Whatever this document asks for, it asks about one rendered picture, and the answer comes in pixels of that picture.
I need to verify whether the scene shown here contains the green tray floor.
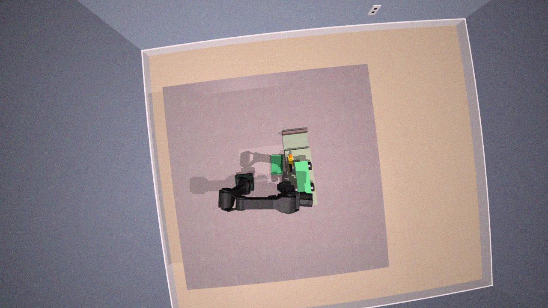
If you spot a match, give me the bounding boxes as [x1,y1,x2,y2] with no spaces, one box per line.
[272,156,282,174]

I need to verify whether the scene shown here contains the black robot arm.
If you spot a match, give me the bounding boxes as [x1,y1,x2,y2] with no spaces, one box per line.
[218,177,313,214]

